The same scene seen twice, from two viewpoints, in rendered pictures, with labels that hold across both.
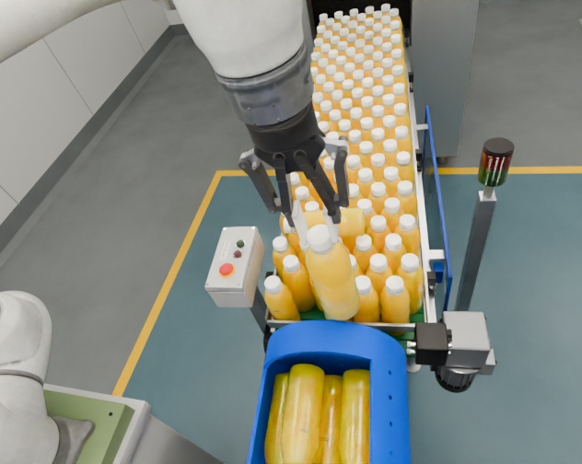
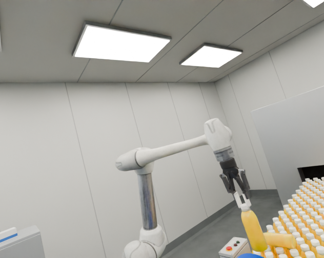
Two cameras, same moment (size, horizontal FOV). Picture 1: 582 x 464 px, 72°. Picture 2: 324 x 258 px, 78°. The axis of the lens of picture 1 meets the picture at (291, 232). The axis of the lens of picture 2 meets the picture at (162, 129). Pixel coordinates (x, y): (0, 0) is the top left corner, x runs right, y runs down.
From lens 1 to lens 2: 69 cm
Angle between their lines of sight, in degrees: 59
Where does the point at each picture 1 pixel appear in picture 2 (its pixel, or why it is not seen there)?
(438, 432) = not seen: outside the picture
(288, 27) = (223, 142)
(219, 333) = not seen: outside the picture
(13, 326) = (158, 232)
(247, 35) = (216, 142)
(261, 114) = (220, 158)
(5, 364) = (151, 242)
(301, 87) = (228, 153)
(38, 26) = (188, 146)
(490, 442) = not seen: outside the picture
